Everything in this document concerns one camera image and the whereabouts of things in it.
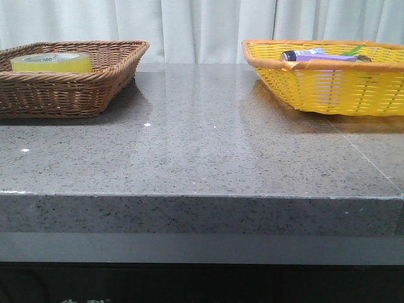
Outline yellow clear tape roll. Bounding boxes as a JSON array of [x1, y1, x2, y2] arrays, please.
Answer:
[[10, 52, 92, 73]]

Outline white curtain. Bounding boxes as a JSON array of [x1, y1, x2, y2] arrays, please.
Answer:
[[1, 1, 403, 64]]

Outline yellow woven basket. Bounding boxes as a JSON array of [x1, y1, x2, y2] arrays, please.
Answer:
[[242, 40, 403, 116]]

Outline green toy leaves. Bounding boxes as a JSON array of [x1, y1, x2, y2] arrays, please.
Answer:
[[341, 45, 363, 56]]

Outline brown wicker basket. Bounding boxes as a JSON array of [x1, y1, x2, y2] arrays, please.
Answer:
[[1, 40, 150, 119]]

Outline small dark-capped bottle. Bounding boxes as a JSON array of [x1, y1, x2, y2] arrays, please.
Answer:
[[281, 48, 325, 61]]

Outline purple foam block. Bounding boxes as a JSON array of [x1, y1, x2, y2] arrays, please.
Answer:
[[296, 54, 357, 62]]

